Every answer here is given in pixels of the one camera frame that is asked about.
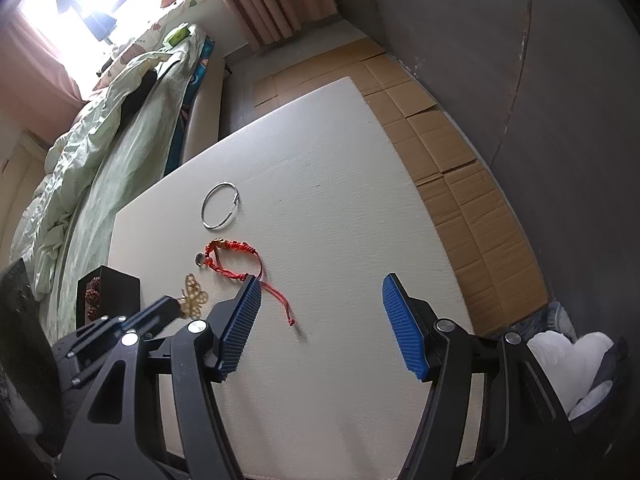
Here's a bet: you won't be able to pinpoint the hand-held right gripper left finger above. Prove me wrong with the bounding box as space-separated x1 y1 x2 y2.
55 275 263 480

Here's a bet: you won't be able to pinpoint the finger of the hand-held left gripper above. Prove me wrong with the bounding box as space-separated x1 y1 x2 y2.
75 296 182 356

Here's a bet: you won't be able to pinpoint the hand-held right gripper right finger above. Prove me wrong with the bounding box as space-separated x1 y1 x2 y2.
381 273 576 480

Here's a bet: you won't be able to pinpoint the black jewelry box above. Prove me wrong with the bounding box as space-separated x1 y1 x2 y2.
76 266 141 328

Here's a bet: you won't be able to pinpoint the gold butterfly ornament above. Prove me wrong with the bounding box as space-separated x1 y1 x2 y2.
176 274 208 320

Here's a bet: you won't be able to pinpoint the brown bead bracelet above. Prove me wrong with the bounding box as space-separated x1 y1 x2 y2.
82 276 103 318

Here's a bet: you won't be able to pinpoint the red string bracelet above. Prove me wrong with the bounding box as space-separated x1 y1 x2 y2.
205 240 297 328

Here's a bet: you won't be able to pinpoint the silver bangle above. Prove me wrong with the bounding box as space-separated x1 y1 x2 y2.
201 182 242 229

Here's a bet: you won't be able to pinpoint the white plush cloth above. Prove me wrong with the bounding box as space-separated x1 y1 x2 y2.
527 330 616 421

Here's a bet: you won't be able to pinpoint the colourful printed mattress cover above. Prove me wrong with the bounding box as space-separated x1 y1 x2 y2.
165 40 213 176

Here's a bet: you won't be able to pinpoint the white low table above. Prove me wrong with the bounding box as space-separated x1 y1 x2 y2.
107 76 488 478

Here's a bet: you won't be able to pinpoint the pale green quilt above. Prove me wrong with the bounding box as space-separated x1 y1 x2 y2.
10 35 193 293

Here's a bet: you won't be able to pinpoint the cream padded headboard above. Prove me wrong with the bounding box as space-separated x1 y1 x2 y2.
0 127 51 261

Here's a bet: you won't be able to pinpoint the flattened cardboard boxes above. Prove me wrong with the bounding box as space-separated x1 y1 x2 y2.
252 37 551 336

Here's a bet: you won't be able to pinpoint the beige bed base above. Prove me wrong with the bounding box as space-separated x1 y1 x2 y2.
185 50 231 161

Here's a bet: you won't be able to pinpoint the black garment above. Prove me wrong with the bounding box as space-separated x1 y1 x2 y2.
122 67 158 116

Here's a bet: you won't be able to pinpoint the patterned window seat cushion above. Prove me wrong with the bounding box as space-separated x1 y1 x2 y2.
92 0 216 93

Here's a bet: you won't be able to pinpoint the dark grey wardrobe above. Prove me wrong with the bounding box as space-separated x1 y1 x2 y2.
320 0 640 341

